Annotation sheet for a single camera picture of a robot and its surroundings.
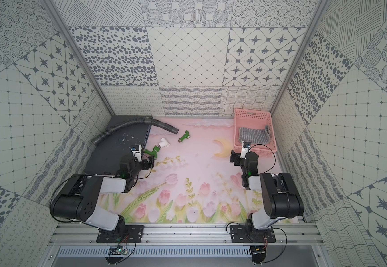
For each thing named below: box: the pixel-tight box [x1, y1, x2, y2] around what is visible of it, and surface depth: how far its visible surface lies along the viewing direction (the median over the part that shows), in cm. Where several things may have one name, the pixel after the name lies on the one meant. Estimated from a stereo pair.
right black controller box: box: [250, 245, 267, 264], surface depth 73 cm
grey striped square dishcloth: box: [238, 125, 271, 144], surface depth 112 cm
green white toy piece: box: [143, 137, 171, 159], surface depth 104 cm
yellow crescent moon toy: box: [212, 138, 232, 157], surface depth 108 cm
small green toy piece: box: [177, 130, 191, 143], surface depth 110 cm
